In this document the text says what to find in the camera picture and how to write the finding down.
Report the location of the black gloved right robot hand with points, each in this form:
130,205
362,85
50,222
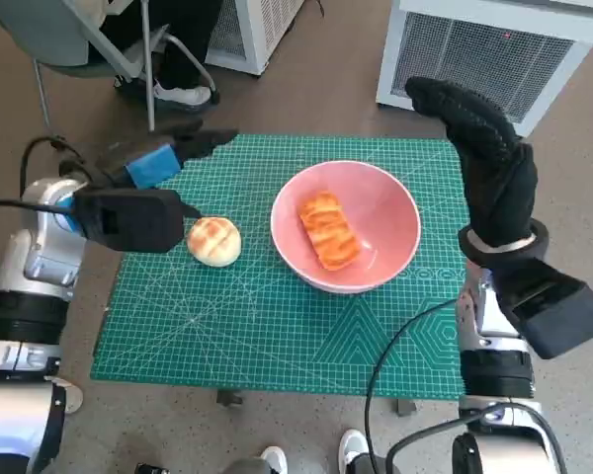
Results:
499,187

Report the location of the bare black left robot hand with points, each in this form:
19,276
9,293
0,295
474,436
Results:
153,165

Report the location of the pink bowl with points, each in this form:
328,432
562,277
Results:
385,217

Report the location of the striped oblong toy bread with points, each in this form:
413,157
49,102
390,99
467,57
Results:
328,229

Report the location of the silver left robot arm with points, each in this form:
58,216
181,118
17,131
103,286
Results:
25,276

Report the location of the round toy bread bun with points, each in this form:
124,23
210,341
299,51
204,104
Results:
215,242

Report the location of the seated person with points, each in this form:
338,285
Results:
178,49

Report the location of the large white mesh-front unit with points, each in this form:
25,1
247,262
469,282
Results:
484,59

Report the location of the small white mesh-front unit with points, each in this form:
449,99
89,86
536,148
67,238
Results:
257,32

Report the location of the grey office chair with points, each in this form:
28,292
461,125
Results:
39,34

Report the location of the green cutting mat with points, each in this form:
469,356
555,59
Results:
257,336

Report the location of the person's shoe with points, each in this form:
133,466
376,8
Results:
274,461
71,399
353,451

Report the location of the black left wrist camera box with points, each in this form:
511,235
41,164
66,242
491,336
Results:
133,222

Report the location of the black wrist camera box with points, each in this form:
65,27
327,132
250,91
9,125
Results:
133,222
558,311

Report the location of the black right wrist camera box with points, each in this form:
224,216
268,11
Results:
558,311

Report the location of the metal table leg bracket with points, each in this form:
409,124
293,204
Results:
228,399
405,408

